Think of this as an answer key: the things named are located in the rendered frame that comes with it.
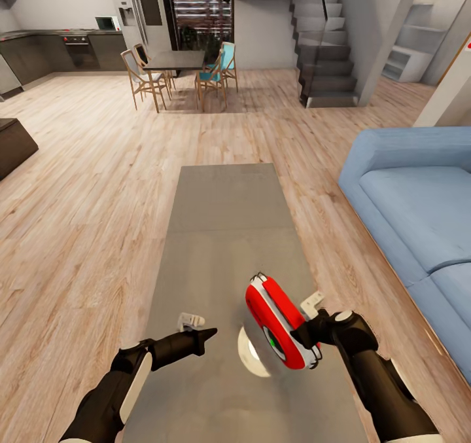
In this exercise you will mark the breakfast table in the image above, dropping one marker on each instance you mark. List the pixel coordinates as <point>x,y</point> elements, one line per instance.
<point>177,60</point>

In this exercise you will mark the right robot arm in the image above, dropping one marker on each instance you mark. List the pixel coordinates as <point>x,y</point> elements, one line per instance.
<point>381,385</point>

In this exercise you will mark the sofa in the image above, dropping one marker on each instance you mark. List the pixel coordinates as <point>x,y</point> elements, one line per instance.
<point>411,190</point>

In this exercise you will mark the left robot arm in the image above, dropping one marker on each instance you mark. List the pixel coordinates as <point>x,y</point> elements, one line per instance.
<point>104,411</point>

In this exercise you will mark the radio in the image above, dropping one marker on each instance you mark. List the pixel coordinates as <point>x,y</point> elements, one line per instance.
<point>277,316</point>

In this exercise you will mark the cabinet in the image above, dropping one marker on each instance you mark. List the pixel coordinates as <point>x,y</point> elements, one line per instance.
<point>16,145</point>

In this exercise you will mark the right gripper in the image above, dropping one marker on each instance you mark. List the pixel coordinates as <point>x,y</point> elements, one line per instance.
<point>309,333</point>

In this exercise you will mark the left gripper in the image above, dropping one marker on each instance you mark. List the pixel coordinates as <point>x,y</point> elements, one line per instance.
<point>185,343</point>

